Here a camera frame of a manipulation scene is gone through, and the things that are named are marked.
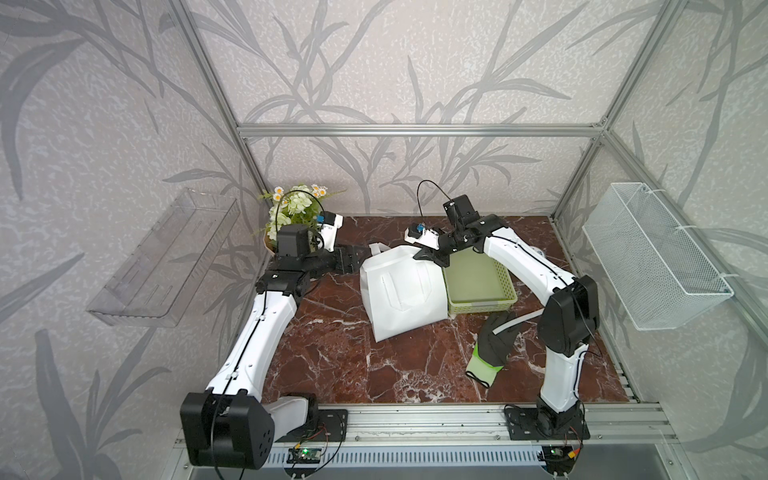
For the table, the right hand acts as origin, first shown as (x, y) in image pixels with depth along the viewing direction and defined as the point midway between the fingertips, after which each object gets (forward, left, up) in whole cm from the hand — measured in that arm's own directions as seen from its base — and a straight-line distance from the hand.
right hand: (418, 249), depth 86 cm
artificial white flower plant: (+5, +32, +13) cm, 35 cm away
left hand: (-6, +15, +8) cm, 18 cm away
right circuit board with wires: (-47, -35, -24) cm, 63 cm away
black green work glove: (-23, -21, -19) cm, 37 cm away
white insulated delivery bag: (-12, +5, -4) cm, 14 cm away
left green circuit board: (-47, +29, -20) cm, 58 cm away
